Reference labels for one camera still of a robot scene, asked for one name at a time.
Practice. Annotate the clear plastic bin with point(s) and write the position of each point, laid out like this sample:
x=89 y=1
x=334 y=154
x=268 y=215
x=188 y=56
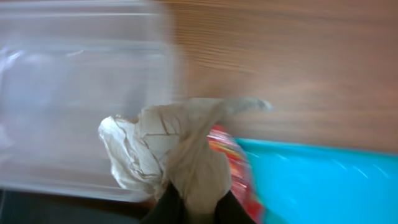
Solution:
x=65 y=66

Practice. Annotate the black tray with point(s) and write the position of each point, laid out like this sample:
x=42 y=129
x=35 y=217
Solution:
x=31 y=208

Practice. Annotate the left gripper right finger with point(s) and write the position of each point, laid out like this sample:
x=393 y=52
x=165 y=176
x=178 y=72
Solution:
x=229 y=211

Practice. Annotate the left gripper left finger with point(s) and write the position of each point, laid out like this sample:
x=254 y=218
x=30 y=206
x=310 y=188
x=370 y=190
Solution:
x=170 y=209

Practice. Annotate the red snack wrapper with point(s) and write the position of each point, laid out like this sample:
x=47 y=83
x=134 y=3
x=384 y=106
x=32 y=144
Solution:
x=242 y=185

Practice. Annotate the white tissue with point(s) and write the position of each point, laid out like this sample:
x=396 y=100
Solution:
x=168 y=144

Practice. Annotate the teal serving tray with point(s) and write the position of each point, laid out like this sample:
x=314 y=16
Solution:
x=303 y=184

